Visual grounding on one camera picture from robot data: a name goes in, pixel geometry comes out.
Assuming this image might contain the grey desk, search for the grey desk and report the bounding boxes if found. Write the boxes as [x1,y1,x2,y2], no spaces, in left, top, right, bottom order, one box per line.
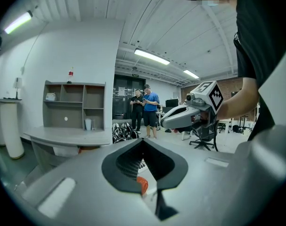
[23,125,111,174]

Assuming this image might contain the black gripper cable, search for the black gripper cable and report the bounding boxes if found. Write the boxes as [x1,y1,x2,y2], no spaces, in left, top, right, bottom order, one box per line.
[212,116,219,152]

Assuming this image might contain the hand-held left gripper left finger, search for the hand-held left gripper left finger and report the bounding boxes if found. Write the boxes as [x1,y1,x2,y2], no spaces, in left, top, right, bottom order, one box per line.
[101,138,144,193]

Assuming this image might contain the rectangular ceiling light panel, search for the rectangular ceiling light panel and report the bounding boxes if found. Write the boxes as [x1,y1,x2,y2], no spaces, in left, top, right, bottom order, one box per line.
[133,48,171,66]

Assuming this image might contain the white office desk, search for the white office desk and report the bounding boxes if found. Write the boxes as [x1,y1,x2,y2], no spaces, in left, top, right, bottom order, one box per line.
[216,117,252,134]

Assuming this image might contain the grey shelf hutch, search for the grey shelf hutch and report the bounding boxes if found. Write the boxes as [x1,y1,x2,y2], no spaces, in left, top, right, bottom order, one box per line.
[42,80,106,132]

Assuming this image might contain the black monitor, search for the black monitor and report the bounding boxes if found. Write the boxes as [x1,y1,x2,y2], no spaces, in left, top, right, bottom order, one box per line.
[165,98,180,108]

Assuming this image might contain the white round pillar table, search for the white round pillar table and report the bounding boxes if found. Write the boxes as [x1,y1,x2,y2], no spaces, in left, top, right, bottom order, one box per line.
[0,98,25,160]

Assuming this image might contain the black double door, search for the black double door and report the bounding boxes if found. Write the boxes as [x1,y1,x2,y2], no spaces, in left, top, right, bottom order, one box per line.
[113,74,146,121]

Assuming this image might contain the red label bottle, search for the red label bottle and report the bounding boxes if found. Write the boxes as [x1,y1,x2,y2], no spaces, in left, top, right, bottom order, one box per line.
[66,66,74,84]

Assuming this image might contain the person's right forearm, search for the person's right forearm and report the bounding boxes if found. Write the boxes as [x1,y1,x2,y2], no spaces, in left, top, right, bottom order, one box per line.
[215,77,260,122]

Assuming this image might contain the person's black shirt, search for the person's black shirt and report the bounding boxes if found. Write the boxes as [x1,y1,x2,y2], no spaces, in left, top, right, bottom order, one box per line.
[233,0,286,141]

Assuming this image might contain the orange round object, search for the orange round object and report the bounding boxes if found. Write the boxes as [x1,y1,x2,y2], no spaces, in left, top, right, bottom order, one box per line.
[136,176,149,195]

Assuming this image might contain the pile of black white bags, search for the pile of black white bags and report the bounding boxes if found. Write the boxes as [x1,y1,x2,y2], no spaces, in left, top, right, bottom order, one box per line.
[112,122,140,144]

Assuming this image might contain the long ceiling tube light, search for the long ceiling tube light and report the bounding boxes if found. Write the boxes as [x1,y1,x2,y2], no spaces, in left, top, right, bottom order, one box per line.
[3,10,33,35]

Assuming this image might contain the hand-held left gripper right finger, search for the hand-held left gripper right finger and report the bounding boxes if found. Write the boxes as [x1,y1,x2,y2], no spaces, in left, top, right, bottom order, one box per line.
[142,137,188,222]

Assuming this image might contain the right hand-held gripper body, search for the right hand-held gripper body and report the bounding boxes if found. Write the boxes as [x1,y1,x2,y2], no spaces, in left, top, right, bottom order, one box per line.
[160,80,225,130]

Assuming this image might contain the black office chair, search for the black office chair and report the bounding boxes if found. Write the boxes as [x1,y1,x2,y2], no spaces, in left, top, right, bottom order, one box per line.
[189,121,219,152]

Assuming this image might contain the person's right hand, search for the person's right hand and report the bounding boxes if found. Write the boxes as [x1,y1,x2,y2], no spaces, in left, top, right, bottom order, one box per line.
[199,111,212,127]

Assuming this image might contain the black backpack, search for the black backpack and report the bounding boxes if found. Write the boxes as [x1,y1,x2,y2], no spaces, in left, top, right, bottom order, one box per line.
[231,124,252,134]

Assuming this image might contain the small ceiling light panel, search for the small ceiling light panel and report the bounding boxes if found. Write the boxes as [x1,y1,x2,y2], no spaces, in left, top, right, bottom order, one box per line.
[183,69,200,79]

